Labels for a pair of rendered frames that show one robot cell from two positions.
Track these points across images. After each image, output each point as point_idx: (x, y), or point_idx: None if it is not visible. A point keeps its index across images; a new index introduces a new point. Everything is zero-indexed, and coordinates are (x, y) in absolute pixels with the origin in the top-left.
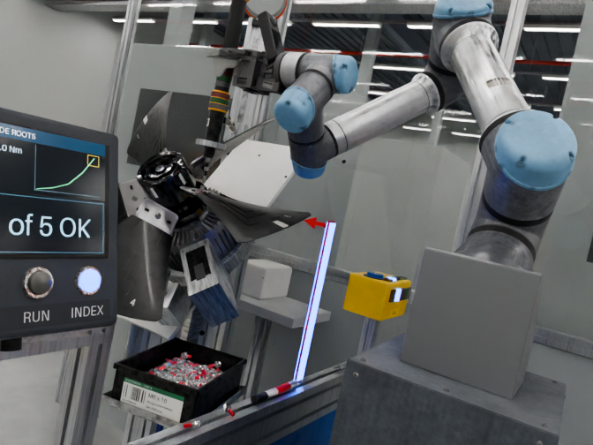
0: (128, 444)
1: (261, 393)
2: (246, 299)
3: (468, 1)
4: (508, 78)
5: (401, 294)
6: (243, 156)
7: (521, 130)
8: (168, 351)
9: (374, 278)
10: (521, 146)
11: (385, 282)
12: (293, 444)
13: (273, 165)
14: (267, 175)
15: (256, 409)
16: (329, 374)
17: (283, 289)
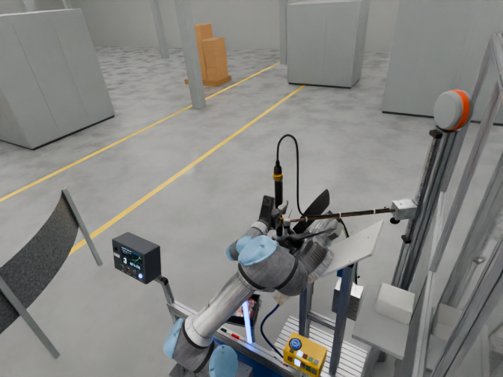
0: (186, 307)
1: (224, 329)
2: (366, 305)
3: (248, 249)
4: (209, 305)
5: (302, 366)
6: (367, 233)
7: (174, 325)
8: (254, 296)
9: (288, 343)
10: (171, 330)
11: (285, 348)
12: (251, 359)
13: (359, 249)
14: (352, 253)
15: (218, 330)
16: (271, 356)
17: (400, 319)
